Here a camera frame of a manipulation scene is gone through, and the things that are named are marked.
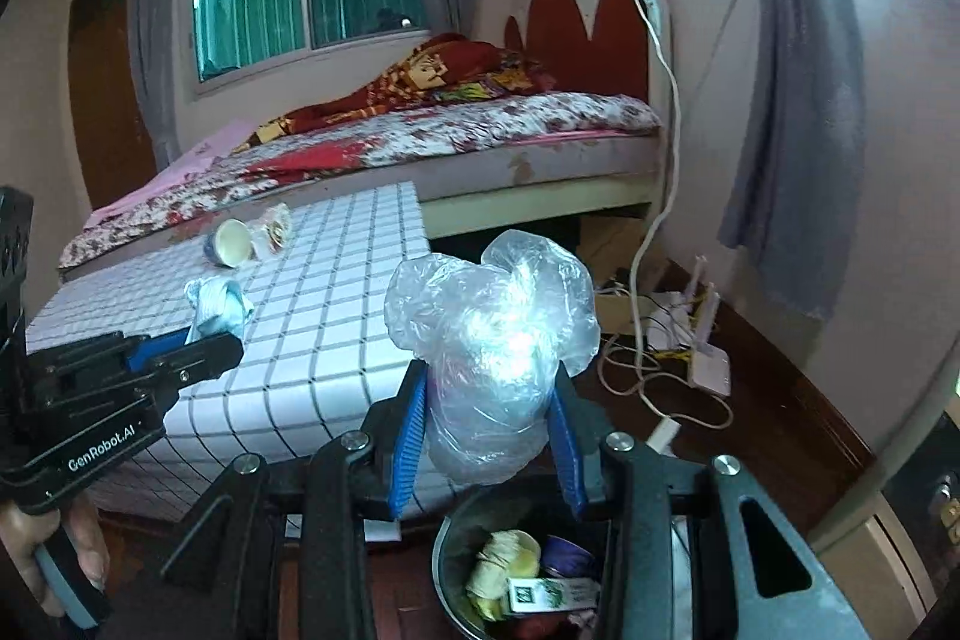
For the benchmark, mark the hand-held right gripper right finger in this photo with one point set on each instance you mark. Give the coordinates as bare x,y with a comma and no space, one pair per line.
568,452

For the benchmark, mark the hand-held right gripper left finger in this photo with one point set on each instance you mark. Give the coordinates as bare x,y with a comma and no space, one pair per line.
409,441

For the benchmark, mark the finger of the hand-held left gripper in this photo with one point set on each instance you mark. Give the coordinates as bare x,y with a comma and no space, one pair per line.
202,355
154,351

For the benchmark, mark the metal trash bin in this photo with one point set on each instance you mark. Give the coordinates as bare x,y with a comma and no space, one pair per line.
454,550

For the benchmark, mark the clear plastic bag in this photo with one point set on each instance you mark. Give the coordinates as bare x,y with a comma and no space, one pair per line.
487,340

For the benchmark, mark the green and white carton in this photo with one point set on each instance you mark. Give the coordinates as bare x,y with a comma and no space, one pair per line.
551,595

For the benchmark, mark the person's left hand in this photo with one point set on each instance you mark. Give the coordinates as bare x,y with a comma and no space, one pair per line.
75,535

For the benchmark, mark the light blue face mask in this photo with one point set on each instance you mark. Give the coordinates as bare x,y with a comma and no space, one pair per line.
217,302

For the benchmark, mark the white paper cup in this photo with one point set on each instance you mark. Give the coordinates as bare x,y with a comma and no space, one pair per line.
229,242

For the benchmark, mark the white grid patterned table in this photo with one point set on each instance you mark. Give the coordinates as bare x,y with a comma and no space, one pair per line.
315,325

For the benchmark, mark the cardboard box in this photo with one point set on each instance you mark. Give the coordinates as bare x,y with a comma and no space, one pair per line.
615,280

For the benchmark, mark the pink sheet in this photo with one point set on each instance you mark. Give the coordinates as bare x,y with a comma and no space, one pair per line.
195,164

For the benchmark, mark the brown wooden door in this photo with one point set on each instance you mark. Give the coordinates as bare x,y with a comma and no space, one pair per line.
105,100

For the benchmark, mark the bed with floral blanket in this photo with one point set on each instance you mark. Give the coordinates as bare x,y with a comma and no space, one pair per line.
480,130

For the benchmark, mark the red printed blanket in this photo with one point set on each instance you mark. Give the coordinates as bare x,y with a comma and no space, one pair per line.
420,70

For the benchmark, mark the long grey curtain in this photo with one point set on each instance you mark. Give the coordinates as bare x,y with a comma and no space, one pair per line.
795,123

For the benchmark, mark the red and white headboard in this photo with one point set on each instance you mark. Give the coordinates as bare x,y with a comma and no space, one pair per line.
585,25

